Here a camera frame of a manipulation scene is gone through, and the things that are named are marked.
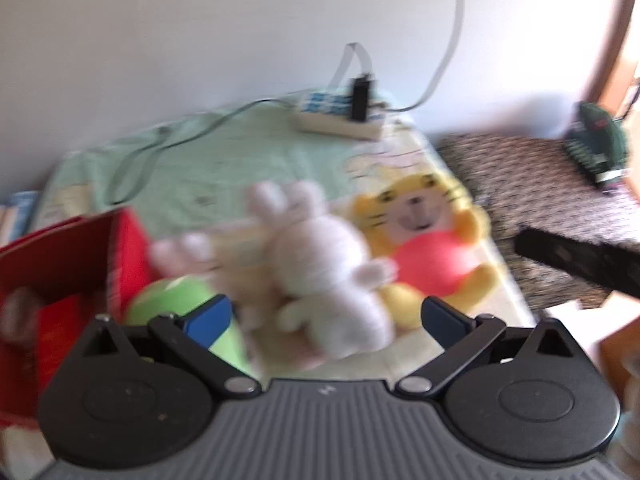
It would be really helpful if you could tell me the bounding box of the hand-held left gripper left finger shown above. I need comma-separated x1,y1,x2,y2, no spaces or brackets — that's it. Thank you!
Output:
85,295,262,402

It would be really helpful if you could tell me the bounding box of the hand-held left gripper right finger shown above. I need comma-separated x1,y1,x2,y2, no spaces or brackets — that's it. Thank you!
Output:
395,296,581,401

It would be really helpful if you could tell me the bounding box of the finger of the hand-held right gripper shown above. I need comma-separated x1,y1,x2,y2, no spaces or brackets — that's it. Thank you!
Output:
515,227,640,297

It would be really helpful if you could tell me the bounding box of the pink plush toy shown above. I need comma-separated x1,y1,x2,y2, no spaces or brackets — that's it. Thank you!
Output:
150,220,331,371

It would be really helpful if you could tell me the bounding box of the green plush toy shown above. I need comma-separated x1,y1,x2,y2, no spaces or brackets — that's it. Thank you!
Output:
124,277,256,376

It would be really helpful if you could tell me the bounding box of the yellow tiger plush toy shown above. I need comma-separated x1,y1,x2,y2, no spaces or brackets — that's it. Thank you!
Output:
350,172,501,331

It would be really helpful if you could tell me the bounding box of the white bunny plush toy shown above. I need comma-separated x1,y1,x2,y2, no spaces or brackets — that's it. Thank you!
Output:
247,180,401,361

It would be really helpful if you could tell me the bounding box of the red cardboard box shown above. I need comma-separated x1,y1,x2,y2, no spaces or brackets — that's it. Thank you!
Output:
0,207,161,426

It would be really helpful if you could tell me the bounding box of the white paper sheet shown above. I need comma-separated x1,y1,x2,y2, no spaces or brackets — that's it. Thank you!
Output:
542,295,608,331

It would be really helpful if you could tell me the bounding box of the green knitted clothing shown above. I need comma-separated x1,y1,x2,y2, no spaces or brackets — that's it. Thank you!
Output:
562,100,633,191

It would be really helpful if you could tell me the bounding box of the pale green printed bedsheet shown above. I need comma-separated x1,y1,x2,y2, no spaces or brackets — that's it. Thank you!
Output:
35,90,538,381

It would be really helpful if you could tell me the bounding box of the stack of books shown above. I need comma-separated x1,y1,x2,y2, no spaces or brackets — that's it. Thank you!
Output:
0,190,41,251

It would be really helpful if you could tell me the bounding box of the brown wooden door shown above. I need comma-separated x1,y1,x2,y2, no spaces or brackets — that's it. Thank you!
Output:
585,0,640,111

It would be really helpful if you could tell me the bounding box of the white power strip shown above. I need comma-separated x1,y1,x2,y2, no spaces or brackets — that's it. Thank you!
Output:
292,90,388,141

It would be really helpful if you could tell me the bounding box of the black charger plug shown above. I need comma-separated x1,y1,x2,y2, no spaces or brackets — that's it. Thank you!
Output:
350,75,376,123

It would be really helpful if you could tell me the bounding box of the grey power strip cable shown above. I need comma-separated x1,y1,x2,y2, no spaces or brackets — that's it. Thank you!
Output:
107,97,301,206

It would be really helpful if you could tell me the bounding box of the white wall cable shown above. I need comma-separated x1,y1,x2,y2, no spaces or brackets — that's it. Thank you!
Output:
380,0,466,113

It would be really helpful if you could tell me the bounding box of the grey charger cable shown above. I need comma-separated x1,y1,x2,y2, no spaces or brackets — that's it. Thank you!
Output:
330,42,376,91

